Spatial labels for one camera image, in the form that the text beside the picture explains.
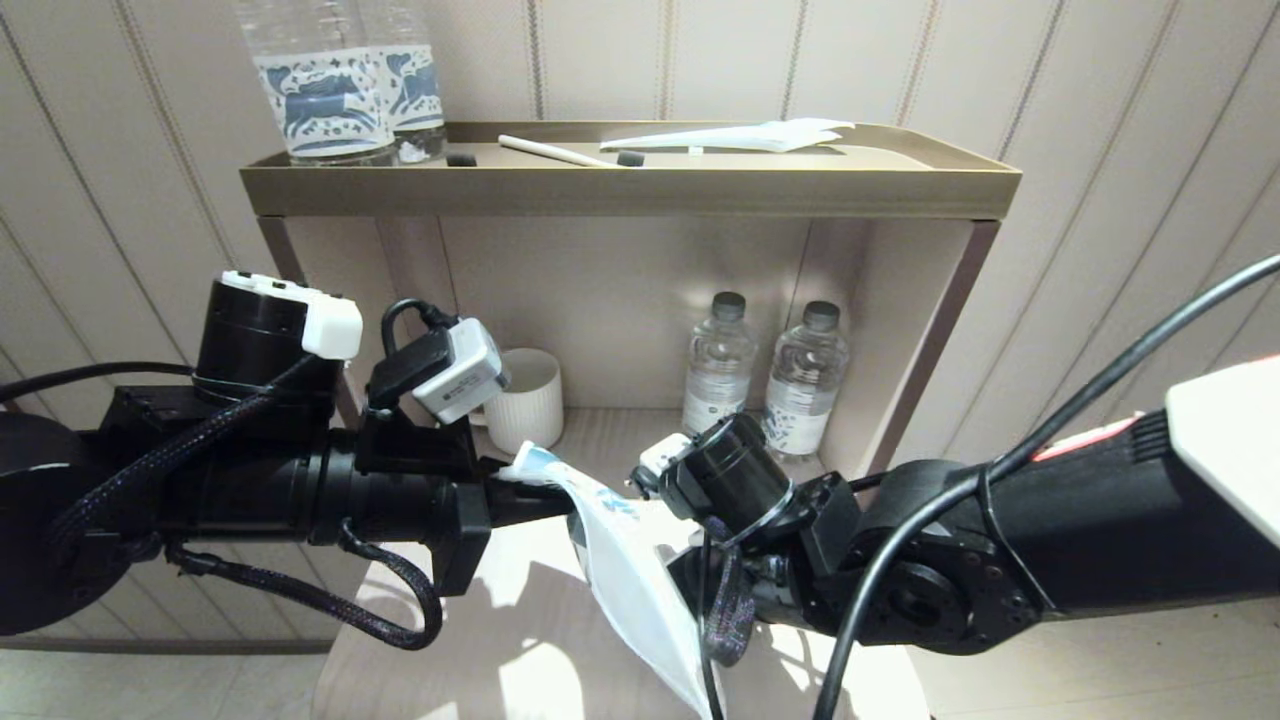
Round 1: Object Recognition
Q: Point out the white bag with horse print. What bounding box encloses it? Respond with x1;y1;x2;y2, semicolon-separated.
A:
498;443;723;720

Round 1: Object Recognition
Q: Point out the white ribbed ceramic mug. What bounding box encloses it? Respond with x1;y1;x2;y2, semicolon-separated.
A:
483;347;565;456

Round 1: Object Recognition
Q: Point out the small clear water bottle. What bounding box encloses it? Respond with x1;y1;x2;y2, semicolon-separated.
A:
763;300;852;463
682;291;758;438

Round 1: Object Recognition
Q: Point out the beige open shelf unit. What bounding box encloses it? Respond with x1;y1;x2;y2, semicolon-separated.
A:
238;120;1023;521

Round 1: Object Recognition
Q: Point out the white stick toothbrush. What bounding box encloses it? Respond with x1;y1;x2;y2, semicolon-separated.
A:
498;135;621;169

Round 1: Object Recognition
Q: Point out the large blue-label water bottle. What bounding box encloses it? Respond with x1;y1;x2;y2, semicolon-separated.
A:
232;0;398;167
360;0;449;165

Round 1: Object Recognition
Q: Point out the white packet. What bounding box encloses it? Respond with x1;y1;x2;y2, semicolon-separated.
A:
598;117;857;155

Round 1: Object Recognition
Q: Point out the silvery braided right arm cable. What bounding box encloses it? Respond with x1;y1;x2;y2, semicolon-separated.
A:
700;515;758;668

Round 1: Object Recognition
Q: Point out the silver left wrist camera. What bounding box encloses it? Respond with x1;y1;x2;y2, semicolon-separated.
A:
367;318;512;427

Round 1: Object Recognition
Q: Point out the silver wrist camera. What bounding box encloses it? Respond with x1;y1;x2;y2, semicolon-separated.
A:
367;318;512;427
628;432;693;498

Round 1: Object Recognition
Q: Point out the black braided cable loop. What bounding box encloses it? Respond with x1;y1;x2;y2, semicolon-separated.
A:
165;520;444;652

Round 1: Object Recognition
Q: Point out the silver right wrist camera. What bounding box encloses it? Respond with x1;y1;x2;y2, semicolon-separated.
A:
628;432;693;498

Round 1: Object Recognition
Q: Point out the black right camera cable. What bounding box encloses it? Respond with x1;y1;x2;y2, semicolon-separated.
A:
698;255;1280;720

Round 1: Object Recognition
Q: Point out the black camera cable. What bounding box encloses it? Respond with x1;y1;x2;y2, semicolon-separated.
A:
698;255;1280;720
380;298;461;351

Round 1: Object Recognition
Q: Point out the black left camera cable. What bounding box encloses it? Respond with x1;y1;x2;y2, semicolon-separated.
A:
380;298;461;351

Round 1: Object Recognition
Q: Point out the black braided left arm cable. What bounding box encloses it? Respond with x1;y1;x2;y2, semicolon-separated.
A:
50;355;323;546

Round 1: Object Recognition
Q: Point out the thin smooth black cable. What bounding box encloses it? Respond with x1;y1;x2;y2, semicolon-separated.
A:
0;362;198;403

